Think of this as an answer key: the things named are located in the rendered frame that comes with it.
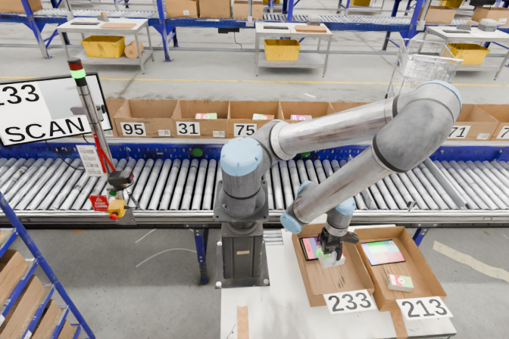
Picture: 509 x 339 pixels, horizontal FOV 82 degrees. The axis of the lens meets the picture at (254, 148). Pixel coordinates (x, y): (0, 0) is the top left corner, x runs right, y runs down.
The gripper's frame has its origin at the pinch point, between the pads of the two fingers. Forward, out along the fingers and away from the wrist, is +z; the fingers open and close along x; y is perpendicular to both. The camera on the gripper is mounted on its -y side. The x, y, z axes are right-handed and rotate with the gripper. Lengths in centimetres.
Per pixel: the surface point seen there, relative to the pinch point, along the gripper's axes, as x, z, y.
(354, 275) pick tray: 1.5, 17.5, -14.6
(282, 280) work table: -4.0, 18.3, 20.1
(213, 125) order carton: -111, -7, 39
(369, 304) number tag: 20.1, 6.9, -8.6
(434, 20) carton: -448, 6, -434
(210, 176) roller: -86, 18, 45
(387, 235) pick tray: -14.6, 15.4, -43.2
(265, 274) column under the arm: -8.2, 17.2, 27.7
